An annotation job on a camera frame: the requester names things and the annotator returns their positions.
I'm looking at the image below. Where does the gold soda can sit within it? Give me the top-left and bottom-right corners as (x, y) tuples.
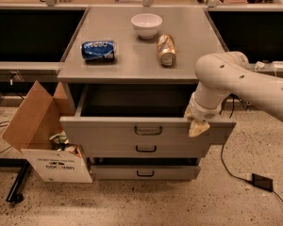
(157, 34), (176, 66)

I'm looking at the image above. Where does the grey bottom drawer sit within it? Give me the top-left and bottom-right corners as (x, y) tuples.
(91, 165), (200, 181)

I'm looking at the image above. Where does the black power adapter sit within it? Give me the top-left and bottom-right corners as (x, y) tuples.
(251, 173), (274, 192)

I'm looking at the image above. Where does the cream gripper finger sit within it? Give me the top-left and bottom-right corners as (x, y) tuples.
(189, 121), (210, 137)

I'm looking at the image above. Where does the grey drawer cabinet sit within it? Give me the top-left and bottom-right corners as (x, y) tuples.
(58, 6), (223, 168)

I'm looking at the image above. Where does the grey top drawer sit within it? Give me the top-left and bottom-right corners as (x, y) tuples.
(60, 84), (235, 148)

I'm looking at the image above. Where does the black power cable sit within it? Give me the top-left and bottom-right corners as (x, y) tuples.
(220, 94), (283, 211)

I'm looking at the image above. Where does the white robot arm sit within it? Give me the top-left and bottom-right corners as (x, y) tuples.
(184, 52), (283, 137)

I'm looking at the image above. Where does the black metal floor stand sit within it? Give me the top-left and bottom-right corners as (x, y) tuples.
(0, 158), (30, 203)

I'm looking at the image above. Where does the cardboard box with trash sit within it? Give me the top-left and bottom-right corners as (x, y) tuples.
(2, 81), (92, 183)

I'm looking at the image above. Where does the grey middle drawer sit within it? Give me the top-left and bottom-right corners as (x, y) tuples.
(83, 143), (210, 158)

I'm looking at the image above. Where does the white ceramic bowl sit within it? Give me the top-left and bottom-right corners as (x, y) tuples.
(131, 13), (162, 39)

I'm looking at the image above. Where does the blue pepsi can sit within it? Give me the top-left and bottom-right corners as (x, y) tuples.
(81, 40), (115, 61)

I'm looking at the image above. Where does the grey drawer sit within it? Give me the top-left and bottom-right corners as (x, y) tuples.
(83, 143), (210, 158)
(91, 165), (200, 181)
(60, 84), (235, 148)

